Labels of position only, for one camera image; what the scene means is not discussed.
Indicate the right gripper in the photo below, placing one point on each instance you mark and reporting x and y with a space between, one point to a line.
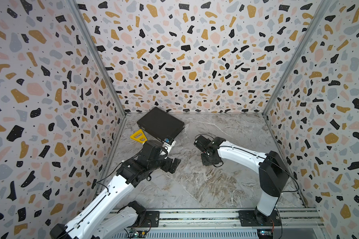
215 162

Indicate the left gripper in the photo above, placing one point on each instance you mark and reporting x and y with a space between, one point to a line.
167 167

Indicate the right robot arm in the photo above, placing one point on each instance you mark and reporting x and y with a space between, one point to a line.
269 167

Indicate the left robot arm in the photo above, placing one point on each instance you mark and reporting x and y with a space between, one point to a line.
91 223

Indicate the yellow triangle piece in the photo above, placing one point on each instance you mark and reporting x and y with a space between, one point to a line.
139 136

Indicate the black flat case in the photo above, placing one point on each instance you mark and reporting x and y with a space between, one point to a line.
160 124

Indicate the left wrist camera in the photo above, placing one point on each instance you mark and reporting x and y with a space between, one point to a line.
168 144

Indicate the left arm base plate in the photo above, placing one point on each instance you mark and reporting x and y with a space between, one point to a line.
147 219

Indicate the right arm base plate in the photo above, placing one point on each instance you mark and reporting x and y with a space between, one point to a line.
253 218

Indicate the aluminium rail frame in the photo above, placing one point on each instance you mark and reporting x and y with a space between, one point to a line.
296 223

